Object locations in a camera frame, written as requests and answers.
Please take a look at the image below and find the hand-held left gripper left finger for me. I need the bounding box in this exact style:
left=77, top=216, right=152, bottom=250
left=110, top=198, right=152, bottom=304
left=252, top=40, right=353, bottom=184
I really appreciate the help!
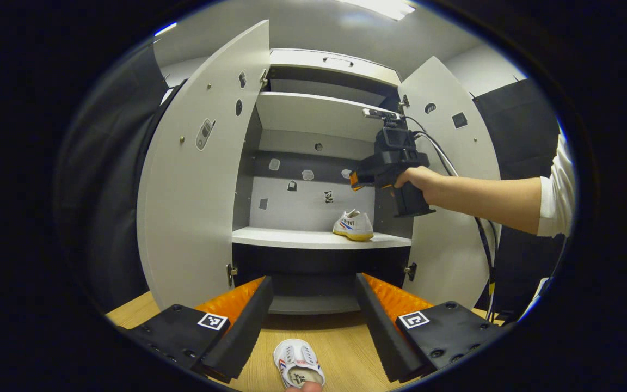
left=123, top=275, right=274, bottom=384

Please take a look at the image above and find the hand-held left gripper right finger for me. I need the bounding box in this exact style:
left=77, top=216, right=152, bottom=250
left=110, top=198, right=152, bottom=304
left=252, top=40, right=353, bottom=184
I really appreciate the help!
left=354, top=272, right=505, bottom=383

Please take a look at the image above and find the white canvas shoe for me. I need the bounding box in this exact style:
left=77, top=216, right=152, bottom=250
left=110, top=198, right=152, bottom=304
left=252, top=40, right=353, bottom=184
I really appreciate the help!
left=333, top=209, right=374, bottom=242
left=273, top=339, right=326, bottom=390

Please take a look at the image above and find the white shoe cabinet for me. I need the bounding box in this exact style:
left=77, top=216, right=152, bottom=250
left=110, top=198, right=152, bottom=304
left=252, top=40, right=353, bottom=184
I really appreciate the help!
left=137, top=20, right=502, bottom=316

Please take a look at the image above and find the white door with headphone sticker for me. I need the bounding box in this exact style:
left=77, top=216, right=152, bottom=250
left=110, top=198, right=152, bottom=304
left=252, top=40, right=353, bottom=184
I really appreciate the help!
left=398, top=56, right=502, bottom=308

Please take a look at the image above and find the white door with phone sticker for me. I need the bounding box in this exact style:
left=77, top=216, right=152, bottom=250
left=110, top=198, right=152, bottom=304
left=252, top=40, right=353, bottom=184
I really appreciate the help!
left=137, top=20, right=271, bottom=311

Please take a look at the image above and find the white cabinet shelf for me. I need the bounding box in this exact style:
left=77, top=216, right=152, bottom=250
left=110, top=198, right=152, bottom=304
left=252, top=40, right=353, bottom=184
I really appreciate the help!
left=255, top=91, right=401, bottom=143
left=232, top=226, right=412, bottom=250

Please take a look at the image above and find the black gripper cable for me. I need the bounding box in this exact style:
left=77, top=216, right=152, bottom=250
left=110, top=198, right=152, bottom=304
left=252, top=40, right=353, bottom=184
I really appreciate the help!
left=405, top=115, right=498, bottom=322

